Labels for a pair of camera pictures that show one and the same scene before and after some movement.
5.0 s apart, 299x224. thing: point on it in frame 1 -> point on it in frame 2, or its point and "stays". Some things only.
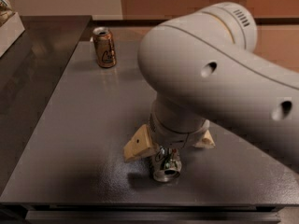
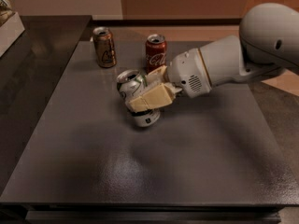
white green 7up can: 167,164 -> 130,82
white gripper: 172,136 -> 187,72
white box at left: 9,32 stays
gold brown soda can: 106,47 stays
